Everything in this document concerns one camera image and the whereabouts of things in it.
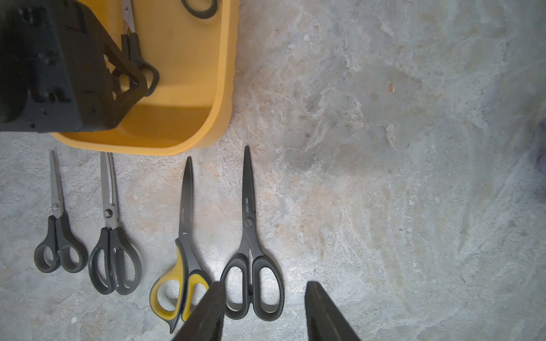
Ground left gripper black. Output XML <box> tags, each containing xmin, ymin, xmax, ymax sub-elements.
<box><xmin>1</xmin><ymin>1</ymin><xmax>148</xmax><ymax>132</ymax></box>

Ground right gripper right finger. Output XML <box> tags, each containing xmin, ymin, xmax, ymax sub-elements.
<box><xmin>304</xmin><ymin>281</ymin><xmax>360</xmax><ymax>341</ymax></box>

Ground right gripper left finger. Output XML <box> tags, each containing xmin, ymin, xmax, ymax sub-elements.
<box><xmin>173</xmin><ymin>281</ymin><xmax>226</xmax><ymax>341</ymax></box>

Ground yellow handled scissors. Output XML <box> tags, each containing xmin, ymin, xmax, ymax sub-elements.
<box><xmin>149</xmin><ymin>157</ymin><xmax>212</xmax><ymax>333</ymax></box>

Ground slim black handled scissors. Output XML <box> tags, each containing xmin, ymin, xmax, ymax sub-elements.
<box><xmin>121</xmin><ymin>0</ymin><xmax>160</xmax><ymax>97</ymax></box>

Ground black bladed black scissors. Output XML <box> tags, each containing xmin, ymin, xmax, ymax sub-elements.
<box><xmin>220</xmin><ymin>146</ymin><xmax>285</xmax><ymax>322</ymax></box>

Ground yellow plastic storage box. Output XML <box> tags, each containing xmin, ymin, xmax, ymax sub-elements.
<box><xmin>55</xmin><ymin>0</ymin><xmax>240</xmax><ymax>156</ymax></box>

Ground large black handled scissors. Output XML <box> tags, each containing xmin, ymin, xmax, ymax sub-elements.
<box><xmin>88</xmin><ymin>152</ymin><xmax>142</xmax><ymax>296</ymax></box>

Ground small black handled scissors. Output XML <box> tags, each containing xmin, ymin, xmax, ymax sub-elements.
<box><xmin>34</xmin><ymin>150</ymin><xmax>88</xmax><ymax>274</ymax></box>

